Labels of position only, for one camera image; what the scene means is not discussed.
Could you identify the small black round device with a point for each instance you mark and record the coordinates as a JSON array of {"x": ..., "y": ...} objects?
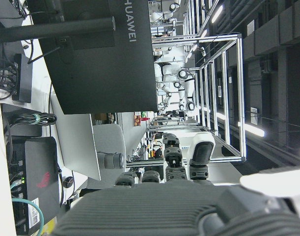
[{"x": 68, "y": 182}]

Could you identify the black docking box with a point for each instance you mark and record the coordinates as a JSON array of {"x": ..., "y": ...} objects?
[{"x": 24, "y": 81}]

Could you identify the white humanoid robot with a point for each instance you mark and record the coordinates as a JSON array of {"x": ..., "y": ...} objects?
[
  {"x": 189, "y": 86},
  {"x": 174, "y": 6}
]

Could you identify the white ceiling light strip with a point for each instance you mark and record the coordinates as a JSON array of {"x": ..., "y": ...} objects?
[
  {"x": 253, "y": 129},
  {"x": 217, "y": 13}
]

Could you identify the black mini computer red logo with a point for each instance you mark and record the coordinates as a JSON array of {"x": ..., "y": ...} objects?
[{"x": 41, "y": 167}]

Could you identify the black Huawei monitor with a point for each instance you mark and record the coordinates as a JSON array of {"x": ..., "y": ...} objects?
[{"x": 103, "y": 73}]

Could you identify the aluminium profile frame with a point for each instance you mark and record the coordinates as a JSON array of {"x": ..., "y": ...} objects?
[{"x": 240, "y": 98}]

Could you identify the red printed box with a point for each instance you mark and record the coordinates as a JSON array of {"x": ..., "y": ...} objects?
[{"x": 137, "y": 121}]

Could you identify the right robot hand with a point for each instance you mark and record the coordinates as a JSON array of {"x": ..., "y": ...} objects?
[{"x": 144, "y": 211}]

